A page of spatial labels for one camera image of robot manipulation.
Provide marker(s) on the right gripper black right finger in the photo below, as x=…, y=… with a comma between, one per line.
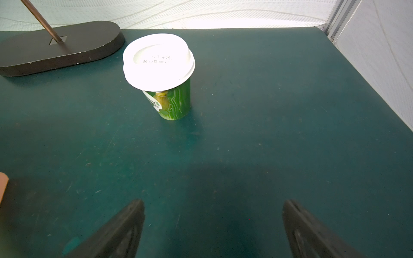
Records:
x=308, y=237

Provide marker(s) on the green yogurt cup white lid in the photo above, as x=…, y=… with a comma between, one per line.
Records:
x=161, y=65

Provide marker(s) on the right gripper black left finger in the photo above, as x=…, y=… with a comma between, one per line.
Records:
x=118, y=238

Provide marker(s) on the pink plastic basket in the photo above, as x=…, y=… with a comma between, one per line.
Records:
x=3, y=184

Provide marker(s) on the bronze scroll stand rod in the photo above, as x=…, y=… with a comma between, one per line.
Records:
x=42, y=21

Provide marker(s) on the dark oval stand base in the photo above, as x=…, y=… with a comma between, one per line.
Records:
x=36, y=51

